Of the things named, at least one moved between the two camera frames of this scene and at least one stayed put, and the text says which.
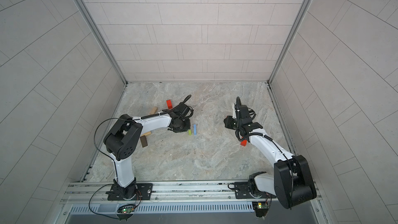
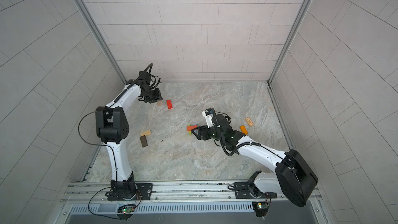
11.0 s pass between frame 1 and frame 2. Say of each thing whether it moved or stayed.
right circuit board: stayed
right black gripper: moved
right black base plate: stayed
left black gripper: moved
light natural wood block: stayed
